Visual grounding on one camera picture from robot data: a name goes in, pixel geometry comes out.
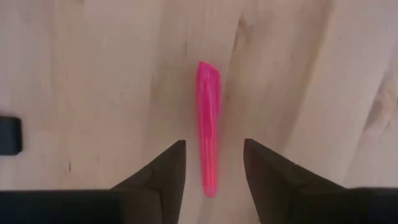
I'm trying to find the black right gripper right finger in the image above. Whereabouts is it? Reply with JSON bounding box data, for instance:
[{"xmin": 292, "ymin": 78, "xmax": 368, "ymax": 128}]
[{"xmin": 244, "ymin": 138, "xmax": 398, "ymax": 224}]

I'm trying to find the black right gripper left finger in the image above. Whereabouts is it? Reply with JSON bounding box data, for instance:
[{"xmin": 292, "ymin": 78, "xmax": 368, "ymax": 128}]
[{"xmin": 0, "ymin": 139, "xmax": 187, "ymax": 224}]

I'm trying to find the pink marker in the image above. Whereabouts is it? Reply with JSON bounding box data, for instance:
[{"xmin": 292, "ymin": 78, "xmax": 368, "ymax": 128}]
[{"xmin": 195, "ymin": 60, "xmax": 222, "ymax": 198}]

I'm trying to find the black frame bracket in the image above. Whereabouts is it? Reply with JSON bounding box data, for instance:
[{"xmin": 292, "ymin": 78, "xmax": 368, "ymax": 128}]
[{"xmin": 0, "ymin": 116, "xmax": 23, "ymax": 156}]

